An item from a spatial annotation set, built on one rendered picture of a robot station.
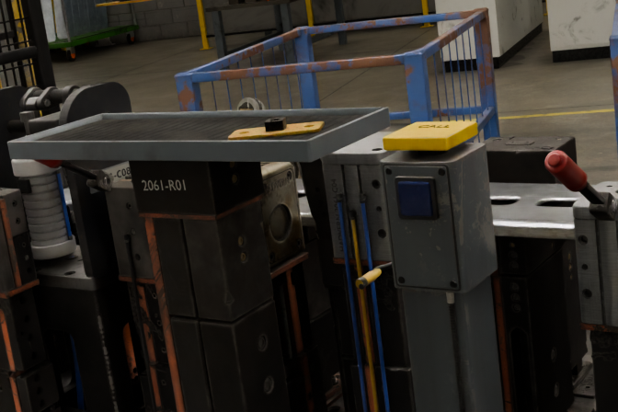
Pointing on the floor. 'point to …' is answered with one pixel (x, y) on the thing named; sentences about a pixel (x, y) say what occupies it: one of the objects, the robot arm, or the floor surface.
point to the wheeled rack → (88, 32)
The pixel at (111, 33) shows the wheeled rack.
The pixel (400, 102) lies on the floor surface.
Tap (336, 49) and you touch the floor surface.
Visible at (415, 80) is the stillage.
